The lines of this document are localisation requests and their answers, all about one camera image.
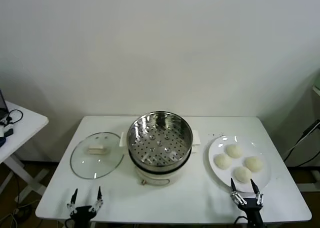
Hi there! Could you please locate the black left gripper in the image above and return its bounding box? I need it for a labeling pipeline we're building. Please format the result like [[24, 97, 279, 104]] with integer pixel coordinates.
[[66, 186, 105, 228]]

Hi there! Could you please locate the perforated stainless steel steamer basket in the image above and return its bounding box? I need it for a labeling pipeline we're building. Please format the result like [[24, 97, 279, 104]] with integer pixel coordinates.
[[119, 110, 202, 167]]

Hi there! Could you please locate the thin black looped cable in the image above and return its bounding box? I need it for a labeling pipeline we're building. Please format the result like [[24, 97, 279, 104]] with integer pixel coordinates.
[[0, 109, 24, 126]]

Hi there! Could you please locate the white furniture foot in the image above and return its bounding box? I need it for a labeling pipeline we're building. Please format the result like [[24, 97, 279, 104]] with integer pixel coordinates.
[[297, 169, 320, 192]]

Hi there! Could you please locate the white floor cable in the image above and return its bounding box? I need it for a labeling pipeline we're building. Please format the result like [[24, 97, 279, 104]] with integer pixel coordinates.
[[0, 199, 41, 228]]

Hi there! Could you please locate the small white adapter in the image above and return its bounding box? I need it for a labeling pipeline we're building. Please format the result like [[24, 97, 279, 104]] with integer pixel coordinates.
[[0, 122, 13, 137]]

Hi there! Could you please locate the black wall cable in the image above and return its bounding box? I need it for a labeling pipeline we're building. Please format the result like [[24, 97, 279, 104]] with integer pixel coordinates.
[[286, 151, 320, 168]]

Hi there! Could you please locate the round glass pot lid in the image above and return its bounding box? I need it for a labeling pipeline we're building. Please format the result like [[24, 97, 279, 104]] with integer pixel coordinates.
[[69, 131, 125, 180]]

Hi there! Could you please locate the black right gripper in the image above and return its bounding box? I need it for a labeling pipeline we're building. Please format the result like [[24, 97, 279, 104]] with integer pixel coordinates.
[[229, 177, 265, 228]]

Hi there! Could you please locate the dark laptop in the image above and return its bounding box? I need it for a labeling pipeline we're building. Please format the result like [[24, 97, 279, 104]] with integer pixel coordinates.
[[0, 89, 11, 121]]

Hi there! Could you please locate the white steamed baozi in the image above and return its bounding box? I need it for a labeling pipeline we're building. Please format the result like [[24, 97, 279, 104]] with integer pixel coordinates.
[[233, 166, 253, 184], [244, 156, 264, 173], [214, 153, 233, 169], [226, 144, 243, 160]]

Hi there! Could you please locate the grey wall cable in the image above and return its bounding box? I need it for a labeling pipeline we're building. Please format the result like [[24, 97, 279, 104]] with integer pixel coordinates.
[[282, 134, 307, 161]]

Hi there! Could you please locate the white side table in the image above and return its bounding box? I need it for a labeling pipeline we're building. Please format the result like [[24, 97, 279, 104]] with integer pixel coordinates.
[[0, 100, 50, 196]]

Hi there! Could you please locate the large white round plate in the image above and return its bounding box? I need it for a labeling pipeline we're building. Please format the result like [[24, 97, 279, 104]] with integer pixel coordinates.
[[208, 135, 272, 192]]

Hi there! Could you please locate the cream electric cooker base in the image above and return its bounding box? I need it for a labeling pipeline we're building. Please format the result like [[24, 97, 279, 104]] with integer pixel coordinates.
[[128, 144, 198, 187]]

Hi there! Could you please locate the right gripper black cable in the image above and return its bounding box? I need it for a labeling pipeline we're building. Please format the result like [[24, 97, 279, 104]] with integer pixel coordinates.
[[233, 215, 249, 228]]

